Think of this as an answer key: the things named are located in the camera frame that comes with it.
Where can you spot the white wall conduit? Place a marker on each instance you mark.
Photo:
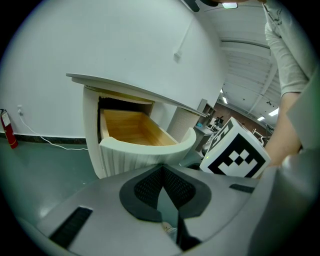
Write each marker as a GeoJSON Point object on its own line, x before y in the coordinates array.
{"type": "Point", "coordinates": [177, 56]}

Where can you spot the wooden drawer with white front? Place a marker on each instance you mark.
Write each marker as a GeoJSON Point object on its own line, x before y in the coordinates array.
{"type": "Point", "coordinates": [130, 127]}

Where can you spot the white wall socket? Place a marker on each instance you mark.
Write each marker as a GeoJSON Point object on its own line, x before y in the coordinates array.
{"type": "Point", "coordinates": [20, 110]}

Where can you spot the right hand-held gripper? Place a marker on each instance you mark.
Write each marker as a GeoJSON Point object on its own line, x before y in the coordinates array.
{"type": "Point", "coordinates": [237, 155]}

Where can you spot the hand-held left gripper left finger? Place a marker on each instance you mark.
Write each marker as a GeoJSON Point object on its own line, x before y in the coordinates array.
{"type": "Point", "coordinates": [105, 200]}

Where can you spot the person's arm in white sleeve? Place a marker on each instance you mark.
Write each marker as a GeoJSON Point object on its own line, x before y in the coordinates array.
{"type": "Point", "coordinates": [285, 50]}

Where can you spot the white curved desk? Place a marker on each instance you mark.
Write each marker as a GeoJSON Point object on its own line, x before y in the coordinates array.
{"type": "Point", "coordinates": [91, 125]}

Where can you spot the teal object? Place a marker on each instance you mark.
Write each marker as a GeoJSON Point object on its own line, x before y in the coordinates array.
{"type": "Point", "coordinates": [200, 125]}

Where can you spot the grey shelf cabinet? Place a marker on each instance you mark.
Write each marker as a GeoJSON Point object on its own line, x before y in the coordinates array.
{"type": "Point", "coordinates": [203, 107]}

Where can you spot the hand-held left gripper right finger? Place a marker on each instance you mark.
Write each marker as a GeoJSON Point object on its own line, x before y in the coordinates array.
{"type": "Point", "coordinates": [225, 197]}

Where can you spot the red fire extinguisher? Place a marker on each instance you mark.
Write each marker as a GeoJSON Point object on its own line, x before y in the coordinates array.
{"type": "Point", "coordinates": [9, 130]}

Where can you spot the person's right forearm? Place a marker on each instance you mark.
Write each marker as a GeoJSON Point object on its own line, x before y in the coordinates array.
{"type": "Point", "coordinates": [285, 130]}

